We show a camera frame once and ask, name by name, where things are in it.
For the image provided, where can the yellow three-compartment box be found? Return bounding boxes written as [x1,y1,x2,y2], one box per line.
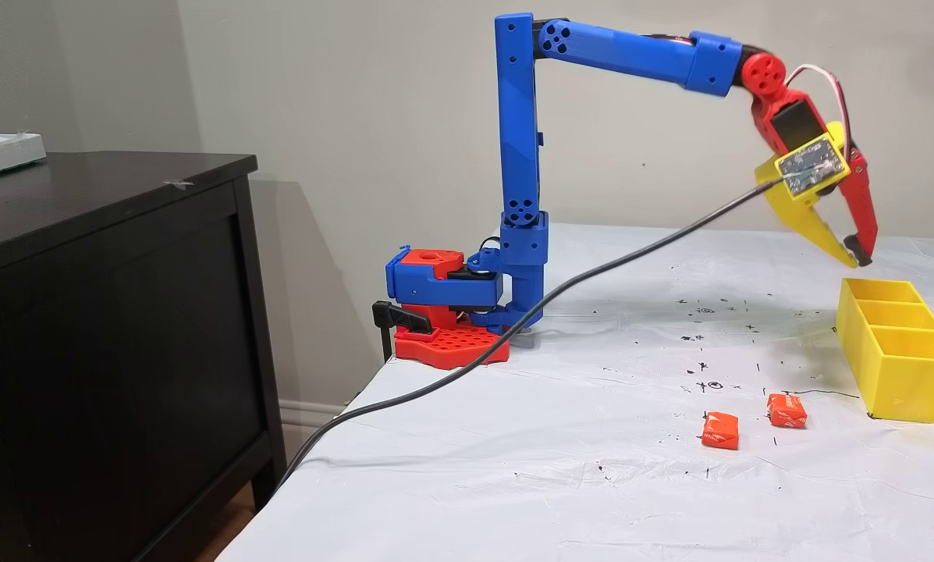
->
[835,277,934,425]

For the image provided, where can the white flat box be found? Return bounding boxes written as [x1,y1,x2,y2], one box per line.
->
[0,133,48,183]

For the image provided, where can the yellow camera mount bracket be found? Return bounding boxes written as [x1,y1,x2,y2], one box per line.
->
[771,129,854,200]

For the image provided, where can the white baseboard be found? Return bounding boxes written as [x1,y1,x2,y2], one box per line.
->
[278,398,352,438]

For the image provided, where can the camera circuit board module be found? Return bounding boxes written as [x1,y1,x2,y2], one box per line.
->
[773,131,853,197]

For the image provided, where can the red white gripper servo wire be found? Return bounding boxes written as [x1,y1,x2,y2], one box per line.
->
[785,64,855,161]

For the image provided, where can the black camera cable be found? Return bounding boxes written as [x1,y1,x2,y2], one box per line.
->
[268,176,787,500]

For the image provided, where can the white table cover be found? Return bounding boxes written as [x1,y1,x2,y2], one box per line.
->
[217,222,934,562]

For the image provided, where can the black wooden cabinet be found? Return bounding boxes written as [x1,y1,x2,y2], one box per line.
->
[0,152,288,562]

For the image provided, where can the black table clamp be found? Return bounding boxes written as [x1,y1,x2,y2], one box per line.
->
[371,301,436,364]

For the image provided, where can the orange starburst candy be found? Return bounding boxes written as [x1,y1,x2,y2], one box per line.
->
[766,393,808,429]
[701,411,740,451]

